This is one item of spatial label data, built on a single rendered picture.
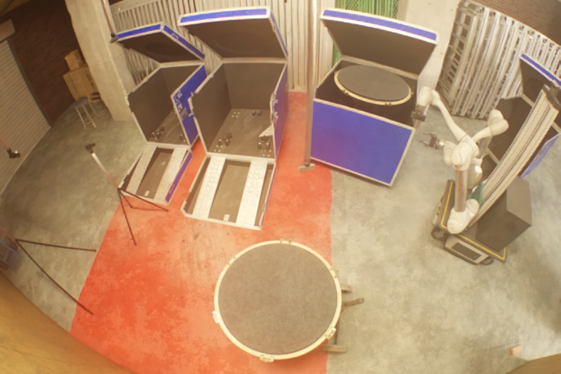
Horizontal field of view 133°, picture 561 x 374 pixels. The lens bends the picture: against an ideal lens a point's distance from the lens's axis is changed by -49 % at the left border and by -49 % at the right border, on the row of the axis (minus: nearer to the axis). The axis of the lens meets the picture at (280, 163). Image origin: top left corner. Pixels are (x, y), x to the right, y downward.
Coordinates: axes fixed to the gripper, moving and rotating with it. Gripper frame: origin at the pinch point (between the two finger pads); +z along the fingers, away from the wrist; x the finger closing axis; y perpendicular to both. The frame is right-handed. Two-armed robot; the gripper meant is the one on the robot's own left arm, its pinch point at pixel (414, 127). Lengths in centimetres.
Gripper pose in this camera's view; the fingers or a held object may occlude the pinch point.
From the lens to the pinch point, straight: 227.5
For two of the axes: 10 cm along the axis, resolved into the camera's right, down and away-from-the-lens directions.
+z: -0.4, 7.9, 6.2
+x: -8.8, -3.2, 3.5
